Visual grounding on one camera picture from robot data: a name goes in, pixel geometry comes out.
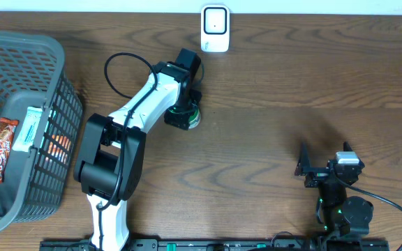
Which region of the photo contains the green lidded round jar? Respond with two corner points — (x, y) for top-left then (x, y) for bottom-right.
(188, 108), (201, 130)

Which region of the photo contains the orange snack sachet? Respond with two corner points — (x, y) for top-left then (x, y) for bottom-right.
(47, 135), (71, 164)

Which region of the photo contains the white teal snack packet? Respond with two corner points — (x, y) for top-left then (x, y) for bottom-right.
(12, 107), (43, 152)

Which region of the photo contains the red Top chocolate bar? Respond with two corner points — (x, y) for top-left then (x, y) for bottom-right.
(0, 117), (19, 183)

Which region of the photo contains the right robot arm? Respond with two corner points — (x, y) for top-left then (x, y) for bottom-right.
(295, 142), (373, 250)

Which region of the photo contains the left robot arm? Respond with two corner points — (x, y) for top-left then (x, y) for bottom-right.
(73, 48), (202, 250)

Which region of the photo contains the white barcode scanner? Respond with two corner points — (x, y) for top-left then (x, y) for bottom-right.
(200, 4), (230, 53)

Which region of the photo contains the grey plastic mesh basket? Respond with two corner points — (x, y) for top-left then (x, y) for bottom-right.
(0, 31), (83, 231)

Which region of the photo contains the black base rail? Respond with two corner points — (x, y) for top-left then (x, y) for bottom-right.
(39, 236), (389, 251)

